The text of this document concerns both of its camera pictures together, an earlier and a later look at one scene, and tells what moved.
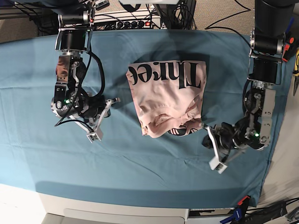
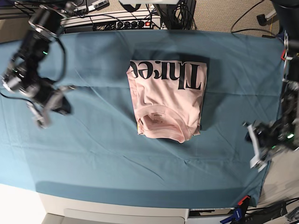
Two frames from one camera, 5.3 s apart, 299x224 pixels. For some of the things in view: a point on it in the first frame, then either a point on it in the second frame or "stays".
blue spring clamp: (236, 217) stays
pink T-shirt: (169, 95) stays
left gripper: (95, 108) to (48, 94)
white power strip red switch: (133, 20) stays
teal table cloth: (38, 153) stays
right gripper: (224, 136) to (263, 136)
